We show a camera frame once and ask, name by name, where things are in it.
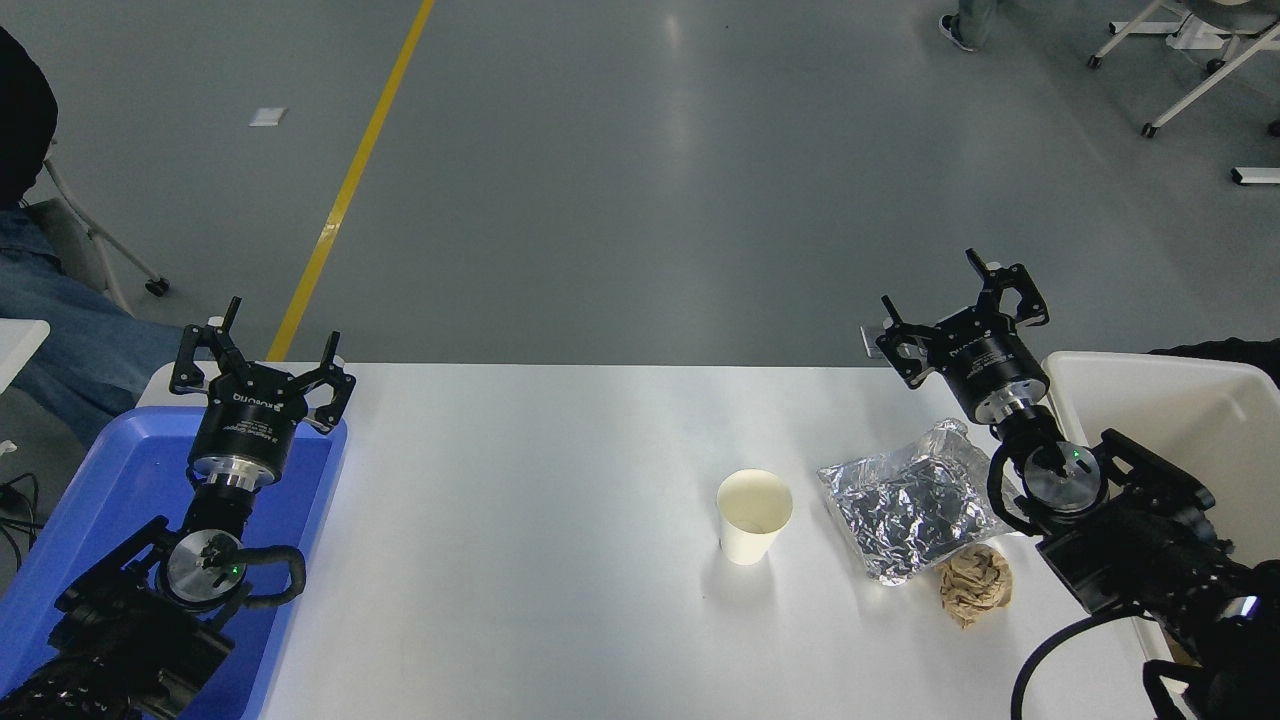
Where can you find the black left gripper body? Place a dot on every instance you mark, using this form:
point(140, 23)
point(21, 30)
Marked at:
point(245, 420)

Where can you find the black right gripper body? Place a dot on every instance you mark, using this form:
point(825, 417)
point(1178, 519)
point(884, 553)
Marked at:
point(985, 360)

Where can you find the white paper cup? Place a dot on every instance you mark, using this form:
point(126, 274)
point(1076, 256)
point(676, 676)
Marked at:
point(752, 525)

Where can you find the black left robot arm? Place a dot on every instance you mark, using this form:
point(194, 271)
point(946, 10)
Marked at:
point(120, 625)

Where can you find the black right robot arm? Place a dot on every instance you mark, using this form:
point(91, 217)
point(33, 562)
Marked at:
point(1140, 545)

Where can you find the grey metal floor plate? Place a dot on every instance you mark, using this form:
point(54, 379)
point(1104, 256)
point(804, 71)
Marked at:
point(870, 340)

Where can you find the blue plastic tray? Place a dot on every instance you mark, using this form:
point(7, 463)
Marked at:
point(120, 470)

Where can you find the crumpled silver foil tray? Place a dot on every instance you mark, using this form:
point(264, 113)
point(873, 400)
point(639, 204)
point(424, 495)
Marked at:
point(910, 505)

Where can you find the small white side table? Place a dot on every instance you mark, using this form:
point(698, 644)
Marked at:
point(18, 345)

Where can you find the large pale plastic bin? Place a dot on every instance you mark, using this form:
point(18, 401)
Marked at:
point(1180, 410)

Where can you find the black rounded object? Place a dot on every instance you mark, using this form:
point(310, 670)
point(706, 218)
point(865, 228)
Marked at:
point(1230, 355)

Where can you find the crumpled tan paper ball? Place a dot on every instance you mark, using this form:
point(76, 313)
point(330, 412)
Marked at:
point(975, 585)

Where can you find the white floor bar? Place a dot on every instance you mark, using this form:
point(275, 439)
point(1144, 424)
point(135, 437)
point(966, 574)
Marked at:
point(1255, 176)

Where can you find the person's foot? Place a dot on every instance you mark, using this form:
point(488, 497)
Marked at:
point(962, 25)

